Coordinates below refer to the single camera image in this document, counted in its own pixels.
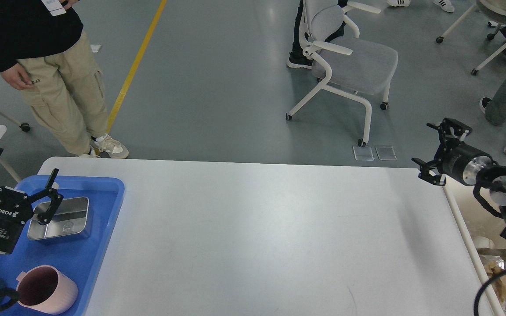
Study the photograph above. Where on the person in black sneakers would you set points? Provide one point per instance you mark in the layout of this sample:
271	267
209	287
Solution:
296	57

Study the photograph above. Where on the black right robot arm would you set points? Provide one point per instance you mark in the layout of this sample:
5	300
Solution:
490	189

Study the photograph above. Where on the stainless steel rectangular tray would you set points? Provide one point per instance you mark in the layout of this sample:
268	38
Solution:
72	221

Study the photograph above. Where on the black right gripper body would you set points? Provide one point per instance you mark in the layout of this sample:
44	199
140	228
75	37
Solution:
464	162

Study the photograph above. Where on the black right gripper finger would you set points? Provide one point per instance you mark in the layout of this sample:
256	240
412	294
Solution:
451	133
426	172

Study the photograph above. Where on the person in khaki trousers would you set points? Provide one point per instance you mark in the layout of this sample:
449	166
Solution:
45	55

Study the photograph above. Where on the person with striped sneakers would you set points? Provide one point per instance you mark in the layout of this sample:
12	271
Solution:
445	5

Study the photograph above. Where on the brown paper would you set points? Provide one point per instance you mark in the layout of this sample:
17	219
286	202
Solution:
491	268

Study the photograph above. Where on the grey white office chair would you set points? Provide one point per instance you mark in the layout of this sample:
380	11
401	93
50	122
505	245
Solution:
347	65

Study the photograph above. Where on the pink ribbed mug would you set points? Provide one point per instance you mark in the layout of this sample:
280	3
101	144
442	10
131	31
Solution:
46	289

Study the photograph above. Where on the beige plastic bin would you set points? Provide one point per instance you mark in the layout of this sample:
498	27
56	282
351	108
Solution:
479	222

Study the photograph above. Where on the blue plastic tray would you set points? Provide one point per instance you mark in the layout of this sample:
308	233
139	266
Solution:
79	259

